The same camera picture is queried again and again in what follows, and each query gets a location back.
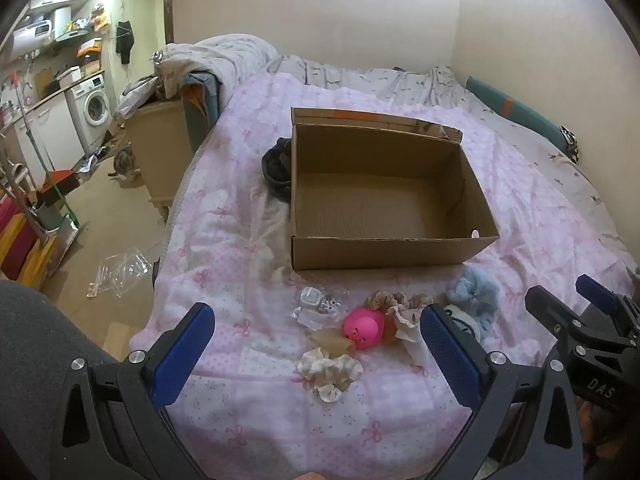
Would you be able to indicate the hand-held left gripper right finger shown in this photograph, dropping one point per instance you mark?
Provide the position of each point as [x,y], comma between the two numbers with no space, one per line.
[450,355]

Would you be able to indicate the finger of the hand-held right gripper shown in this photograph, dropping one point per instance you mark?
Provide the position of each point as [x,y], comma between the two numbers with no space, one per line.
[597,292]
[555,310]

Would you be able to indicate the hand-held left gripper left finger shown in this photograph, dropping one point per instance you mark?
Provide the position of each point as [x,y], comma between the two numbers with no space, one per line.
[185,355]

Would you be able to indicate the white frilly cloth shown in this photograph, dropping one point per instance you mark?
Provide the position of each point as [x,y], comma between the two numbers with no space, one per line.
[407,332]

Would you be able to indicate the blue white plush toy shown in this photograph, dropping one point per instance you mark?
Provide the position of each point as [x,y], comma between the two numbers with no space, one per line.
[475,290]

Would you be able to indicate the beige lace scrunchie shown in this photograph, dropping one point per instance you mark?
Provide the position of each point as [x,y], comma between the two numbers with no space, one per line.
[380,299]

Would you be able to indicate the brown cardboard box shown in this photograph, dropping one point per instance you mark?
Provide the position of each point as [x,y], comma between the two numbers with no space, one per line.
[380,255]

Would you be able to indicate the tan translucent pouch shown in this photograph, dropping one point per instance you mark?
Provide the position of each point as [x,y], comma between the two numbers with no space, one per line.
[327,340]

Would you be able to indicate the clear plastic packet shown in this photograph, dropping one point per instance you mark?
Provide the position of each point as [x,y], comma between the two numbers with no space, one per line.
[315,300]

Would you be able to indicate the person's right hand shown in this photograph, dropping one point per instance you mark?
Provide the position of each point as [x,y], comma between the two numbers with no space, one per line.
[600,430]

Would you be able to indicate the pink rubber duck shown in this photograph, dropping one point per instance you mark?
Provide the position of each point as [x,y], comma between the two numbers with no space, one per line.
[365,327]

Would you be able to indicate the clear plastic packaging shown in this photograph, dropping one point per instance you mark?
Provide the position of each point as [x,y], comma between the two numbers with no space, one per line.
[122,272]

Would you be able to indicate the cream scrunchie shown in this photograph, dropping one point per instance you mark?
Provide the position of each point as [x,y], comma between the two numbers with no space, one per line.
[310,365]

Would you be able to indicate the person's grey trouser leg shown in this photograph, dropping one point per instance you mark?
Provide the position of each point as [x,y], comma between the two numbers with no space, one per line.
[35,340]

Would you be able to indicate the beige wooden cabinet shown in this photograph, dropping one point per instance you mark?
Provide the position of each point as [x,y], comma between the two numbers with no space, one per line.
[155,160]

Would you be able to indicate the teal rolled mat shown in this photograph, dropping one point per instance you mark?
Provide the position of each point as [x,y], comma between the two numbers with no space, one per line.
[520,110]

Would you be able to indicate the yellow red panels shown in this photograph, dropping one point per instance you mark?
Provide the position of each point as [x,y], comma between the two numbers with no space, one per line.
[20,245]

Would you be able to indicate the tabby cat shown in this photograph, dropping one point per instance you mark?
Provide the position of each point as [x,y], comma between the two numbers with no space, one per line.
[122,162]

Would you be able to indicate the dark cloth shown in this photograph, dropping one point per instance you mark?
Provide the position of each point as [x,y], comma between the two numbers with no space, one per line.
[277,170]

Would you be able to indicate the orange dark box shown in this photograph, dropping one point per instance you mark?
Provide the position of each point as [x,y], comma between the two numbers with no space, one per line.
[57,182]

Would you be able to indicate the folded teal orange bedding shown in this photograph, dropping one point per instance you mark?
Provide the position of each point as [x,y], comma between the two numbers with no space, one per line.
[200,105]

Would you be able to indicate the white washing machine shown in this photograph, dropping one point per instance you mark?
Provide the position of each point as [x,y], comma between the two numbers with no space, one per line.
[92,110]

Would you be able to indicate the pile of clothes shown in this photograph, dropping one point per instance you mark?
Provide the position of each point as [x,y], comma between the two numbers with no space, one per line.
[135,97]

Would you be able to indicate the white kitchen counter cabinet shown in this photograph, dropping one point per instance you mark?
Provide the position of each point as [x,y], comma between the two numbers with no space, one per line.
[50,125]

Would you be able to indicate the white printed duvet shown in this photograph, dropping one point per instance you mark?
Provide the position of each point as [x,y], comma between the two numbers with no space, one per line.
[360,75]

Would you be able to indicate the black hanging garment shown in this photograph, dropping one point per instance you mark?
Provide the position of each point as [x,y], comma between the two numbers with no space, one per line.
[125,40]

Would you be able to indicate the white water heater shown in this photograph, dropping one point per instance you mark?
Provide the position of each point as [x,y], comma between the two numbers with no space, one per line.
[32,35]

